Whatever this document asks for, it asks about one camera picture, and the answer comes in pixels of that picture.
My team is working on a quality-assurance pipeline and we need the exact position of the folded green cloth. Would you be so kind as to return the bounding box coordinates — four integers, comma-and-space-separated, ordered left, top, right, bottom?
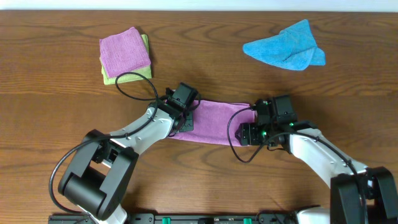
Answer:
99, 33, 153, 86

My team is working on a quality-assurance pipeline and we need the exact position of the folded purple cloth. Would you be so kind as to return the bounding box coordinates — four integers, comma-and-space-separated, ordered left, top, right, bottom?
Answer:
99, 27, 151, 78

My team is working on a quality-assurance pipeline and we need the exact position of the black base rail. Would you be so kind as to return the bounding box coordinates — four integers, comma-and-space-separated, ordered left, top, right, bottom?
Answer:
48, 213, 299, 224

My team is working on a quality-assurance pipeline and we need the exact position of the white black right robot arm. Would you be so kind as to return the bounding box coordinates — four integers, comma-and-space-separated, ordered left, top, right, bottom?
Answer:
235, 121, 397, 223

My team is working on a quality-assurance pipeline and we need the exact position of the blue microfiber cloth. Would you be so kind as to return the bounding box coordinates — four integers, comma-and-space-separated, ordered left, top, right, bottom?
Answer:
243, 19, 326, 71

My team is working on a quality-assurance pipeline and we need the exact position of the purple microfiber cloth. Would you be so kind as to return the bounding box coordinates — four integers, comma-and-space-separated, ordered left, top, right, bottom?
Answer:
173, 100, 255, 146

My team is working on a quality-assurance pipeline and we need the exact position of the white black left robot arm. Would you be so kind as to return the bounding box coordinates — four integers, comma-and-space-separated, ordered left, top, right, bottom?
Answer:
58, 100, 196, 223

